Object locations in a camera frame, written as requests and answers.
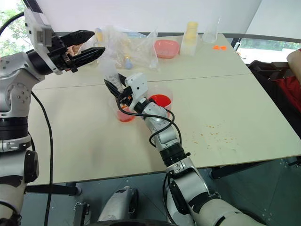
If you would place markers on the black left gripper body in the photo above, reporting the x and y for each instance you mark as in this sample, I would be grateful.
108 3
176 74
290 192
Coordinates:
58 58

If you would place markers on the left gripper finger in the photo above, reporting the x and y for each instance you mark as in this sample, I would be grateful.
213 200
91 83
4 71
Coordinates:
81 57
78 36

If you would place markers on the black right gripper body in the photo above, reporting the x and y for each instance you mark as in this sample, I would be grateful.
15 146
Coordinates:
124 97

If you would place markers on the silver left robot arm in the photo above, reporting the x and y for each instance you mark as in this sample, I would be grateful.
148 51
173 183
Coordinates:
16 70

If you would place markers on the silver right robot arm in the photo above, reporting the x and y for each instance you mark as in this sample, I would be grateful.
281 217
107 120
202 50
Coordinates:
188 179

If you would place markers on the small clear cup red liquid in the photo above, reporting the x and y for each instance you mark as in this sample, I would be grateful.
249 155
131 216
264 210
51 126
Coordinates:
125 117

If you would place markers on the large clear cup red liquid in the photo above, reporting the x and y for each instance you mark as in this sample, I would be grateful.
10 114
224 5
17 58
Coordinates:
162 99

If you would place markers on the clear plastic cup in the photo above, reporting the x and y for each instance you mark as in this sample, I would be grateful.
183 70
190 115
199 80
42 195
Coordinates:
210 35

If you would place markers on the small blue tipped bottle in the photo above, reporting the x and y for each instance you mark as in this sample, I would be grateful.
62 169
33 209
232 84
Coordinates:
128 63

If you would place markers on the small yellow baby bottle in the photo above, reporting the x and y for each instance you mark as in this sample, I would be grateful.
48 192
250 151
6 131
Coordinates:
100 35

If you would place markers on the clear plastic bag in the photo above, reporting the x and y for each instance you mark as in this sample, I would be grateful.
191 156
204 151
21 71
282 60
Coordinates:
117 47
148 49

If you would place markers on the pink plastic bowl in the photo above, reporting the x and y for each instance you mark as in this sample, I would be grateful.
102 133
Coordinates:
165 48

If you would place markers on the yellow capped clear bottle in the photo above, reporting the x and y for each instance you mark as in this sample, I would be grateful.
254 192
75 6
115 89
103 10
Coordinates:
189 37

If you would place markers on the small orange plastic piece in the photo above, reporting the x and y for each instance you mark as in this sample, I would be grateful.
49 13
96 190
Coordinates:
216 47
223 48

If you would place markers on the grey rounded robot leg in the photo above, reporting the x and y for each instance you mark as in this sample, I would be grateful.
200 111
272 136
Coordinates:
117 204

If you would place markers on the black table crossbar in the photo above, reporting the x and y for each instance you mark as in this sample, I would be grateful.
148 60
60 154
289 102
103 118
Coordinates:
51 189
247 168

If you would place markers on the black bag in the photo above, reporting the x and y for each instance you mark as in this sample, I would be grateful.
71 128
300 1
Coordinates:
263 73

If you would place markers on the red cloth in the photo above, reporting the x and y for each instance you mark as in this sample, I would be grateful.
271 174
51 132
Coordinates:
290 89

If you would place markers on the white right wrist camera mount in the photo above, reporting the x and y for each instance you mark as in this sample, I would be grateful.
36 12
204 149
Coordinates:
137 84

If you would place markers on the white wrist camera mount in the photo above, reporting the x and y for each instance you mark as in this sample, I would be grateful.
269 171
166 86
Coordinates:
137 84
37 26

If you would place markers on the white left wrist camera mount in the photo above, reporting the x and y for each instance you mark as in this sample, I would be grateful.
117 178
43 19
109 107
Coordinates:
37 26

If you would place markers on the grey metal bracket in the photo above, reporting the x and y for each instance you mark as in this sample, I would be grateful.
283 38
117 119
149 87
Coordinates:
81 213

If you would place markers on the black window frame rail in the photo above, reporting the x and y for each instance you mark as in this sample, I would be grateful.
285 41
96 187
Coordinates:
270 37

